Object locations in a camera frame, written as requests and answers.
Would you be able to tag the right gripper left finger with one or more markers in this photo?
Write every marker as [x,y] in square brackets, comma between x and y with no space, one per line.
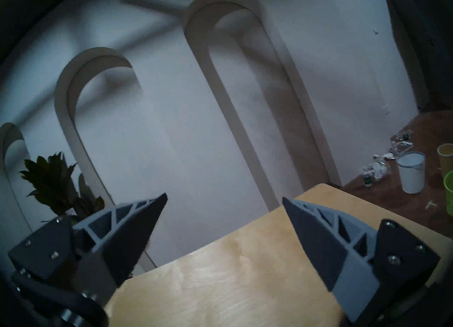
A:
[124,244]

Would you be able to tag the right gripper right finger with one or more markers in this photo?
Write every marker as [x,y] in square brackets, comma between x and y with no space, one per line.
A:
[325,244]

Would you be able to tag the pile of floor trash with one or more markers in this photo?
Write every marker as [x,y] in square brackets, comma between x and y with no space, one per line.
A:
[377,168]

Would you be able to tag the tall potted plant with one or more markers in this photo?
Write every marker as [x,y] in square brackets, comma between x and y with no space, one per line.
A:
[49,181]

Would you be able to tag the light wooden table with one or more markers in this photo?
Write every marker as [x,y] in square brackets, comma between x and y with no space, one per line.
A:
[230,276]

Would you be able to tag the white plastic bucket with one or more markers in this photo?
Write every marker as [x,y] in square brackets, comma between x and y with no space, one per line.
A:
[412,174]

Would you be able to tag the white floor plastic scrap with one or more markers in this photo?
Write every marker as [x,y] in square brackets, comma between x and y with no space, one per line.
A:
[431,205]

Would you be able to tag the green mesh basket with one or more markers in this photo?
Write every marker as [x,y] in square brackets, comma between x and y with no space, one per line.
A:
[449,191]

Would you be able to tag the tan paper cup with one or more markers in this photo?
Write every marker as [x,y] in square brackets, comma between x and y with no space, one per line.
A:
[446,156]

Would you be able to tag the dark doorway panel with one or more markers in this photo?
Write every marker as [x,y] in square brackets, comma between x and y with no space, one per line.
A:
[424,46]

